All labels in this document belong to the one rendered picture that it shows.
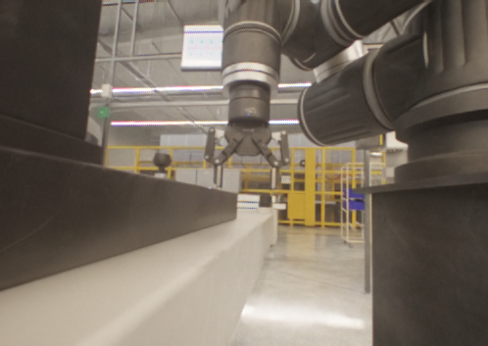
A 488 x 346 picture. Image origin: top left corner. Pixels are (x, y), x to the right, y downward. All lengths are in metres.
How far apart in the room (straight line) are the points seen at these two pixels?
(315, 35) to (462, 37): 0.24
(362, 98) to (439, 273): 0.36
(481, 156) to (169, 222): 0.41
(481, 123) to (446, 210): 0.14
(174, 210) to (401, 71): 0.49
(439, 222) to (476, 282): 0.08
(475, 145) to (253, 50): 0.36
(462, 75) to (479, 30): 0.07
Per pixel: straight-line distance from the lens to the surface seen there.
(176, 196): 0.18
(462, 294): 0.42
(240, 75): 0.42
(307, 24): 0.55
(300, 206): 9.35
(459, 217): 0.41
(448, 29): 0.55
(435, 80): 0.52
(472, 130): 0.49
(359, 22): 0.52
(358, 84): 0.61
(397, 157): 2.37
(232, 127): 0.43
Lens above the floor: 0.86
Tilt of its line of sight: 6 degrees up
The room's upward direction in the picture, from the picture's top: 2 degrees clockwise
